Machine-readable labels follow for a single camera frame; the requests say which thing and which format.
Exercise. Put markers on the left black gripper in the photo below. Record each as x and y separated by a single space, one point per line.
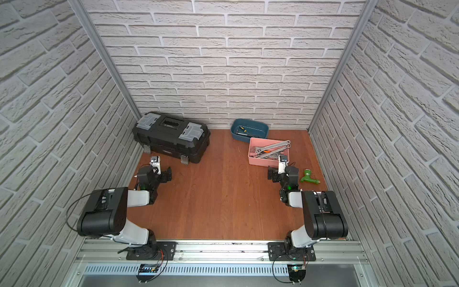
164 175

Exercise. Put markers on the pink plastic storage box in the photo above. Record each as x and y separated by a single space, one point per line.
259 142

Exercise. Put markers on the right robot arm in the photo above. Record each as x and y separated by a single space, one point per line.
322 214

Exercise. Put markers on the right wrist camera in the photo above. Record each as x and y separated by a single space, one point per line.
283 163

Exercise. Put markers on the controller board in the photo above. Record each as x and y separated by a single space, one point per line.
147 272
296 273

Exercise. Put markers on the black plastic toolbox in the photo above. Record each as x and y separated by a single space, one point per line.
176 137

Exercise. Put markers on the left controller board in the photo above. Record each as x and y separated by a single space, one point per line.
147 272

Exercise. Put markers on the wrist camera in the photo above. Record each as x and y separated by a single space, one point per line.
155 164
283 163

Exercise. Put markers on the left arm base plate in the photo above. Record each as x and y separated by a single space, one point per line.
162 250

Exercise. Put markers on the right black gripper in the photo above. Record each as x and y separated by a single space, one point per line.
274 174

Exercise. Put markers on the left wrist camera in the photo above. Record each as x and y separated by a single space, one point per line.
155 164

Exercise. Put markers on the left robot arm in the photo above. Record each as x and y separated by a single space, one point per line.
105 213

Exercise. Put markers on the right controller board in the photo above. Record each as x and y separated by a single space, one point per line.
296 273

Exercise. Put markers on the teal plastic bin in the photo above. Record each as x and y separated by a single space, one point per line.
255 128

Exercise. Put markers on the silver adjustable wrench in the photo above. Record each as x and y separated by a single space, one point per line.
268 154

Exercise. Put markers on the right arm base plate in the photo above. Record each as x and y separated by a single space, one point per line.
278 251

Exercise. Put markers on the green toy drill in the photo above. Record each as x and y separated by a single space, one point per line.
307 178

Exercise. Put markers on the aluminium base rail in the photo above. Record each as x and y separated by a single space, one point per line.
224 251

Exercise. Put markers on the large silver combination wrench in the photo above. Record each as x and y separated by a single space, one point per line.
272 147

